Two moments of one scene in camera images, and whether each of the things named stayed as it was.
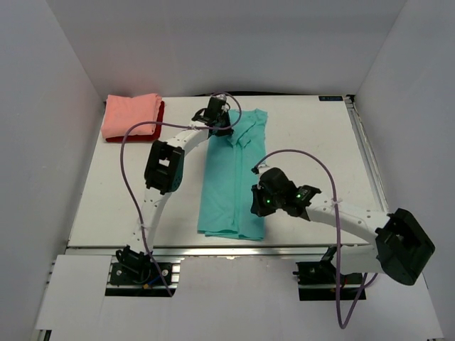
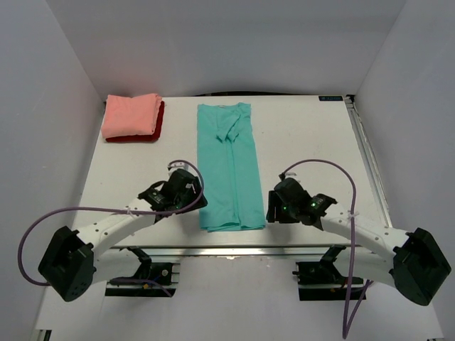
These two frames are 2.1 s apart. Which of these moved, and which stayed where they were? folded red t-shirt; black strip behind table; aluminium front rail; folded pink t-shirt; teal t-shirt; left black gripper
Moved: left black gripper; teal t-shirt
Stayed: folded red t-shirt; folded pink t-shirt; black strip behind table; aluminium front rail
